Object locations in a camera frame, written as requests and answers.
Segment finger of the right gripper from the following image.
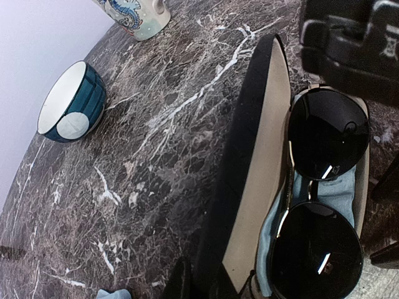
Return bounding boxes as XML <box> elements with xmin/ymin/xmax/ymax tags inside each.
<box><xmin>370</xmin><ymin>241</ymin><xmax>399</xmax><ymax>269</ymax></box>
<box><xmin>369</xmin><ymin>154</ymin><xmax>398</xmax><ymax>202</ymax></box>

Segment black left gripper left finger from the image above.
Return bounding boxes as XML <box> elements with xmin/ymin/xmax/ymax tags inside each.
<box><xmin>161</xmin><ymin>258</ymin><xmax>199</xmax><ymax>299</ymax></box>

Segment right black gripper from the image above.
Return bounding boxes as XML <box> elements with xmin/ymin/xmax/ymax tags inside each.
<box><xmin>299</xmin><ymin>1</ymin><xmax>398</xmax><ymax>107</ymax></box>

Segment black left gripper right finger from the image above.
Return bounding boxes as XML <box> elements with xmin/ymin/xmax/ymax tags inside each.
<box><xmin>208</xmin><ymin>265</ymin><xmax>255</xmax><ymax>299</ymax></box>

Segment light blue cloth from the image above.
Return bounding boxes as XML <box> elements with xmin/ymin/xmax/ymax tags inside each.
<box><xmin>96</xmin><ymin>289</ymin><xmax>132</xmax><ymax>299</ymax></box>
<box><xmin>255</xmin><ymin>164</ymin><xmax>358</xmax><ymax>298</ymax></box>

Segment black aviator sunglasses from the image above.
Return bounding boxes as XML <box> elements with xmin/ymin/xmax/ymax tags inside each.
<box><xmin>267</xmin><ymin>87</ymin><xmax>370</xmax><ymax>298</ymax></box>

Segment black checkered glasses case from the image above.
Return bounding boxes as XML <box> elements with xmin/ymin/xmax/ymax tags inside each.
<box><xmin>192</xmin><ymin>35</ymin><xmax>370</xmax><ymax>298</ymax></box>

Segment white and navy bowl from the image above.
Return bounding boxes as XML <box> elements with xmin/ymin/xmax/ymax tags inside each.
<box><xmin>37</xmin><ymin>60</ymin><xmax>107</xmax><ymax>143</ymax></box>

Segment white seahorse mug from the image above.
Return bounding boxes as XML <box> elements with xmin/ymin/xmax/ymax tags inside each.
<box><xmin>94</xmin><ymin>0</ymin><xmax>171</xmax><ymax>41</ymax></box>

